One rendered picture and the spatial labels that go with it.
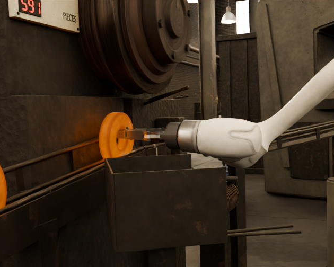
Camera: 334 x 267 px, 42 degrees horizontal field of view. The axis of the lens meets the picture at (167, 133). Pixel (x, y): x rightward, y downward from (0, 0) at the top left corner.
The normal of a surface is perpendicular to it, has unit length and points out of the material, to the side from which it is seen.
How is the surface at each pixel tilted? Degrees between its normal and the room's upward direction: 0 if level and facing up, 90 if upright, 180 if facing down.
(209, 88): 90
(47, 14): 90
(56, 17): 90
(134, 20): 99
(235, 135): 76
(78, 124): 90
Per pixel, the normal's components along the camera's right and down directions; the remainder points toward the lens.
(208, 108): -0.41, 0.06
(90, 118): 0.91, 0.00
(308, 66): -0.62, 0.06
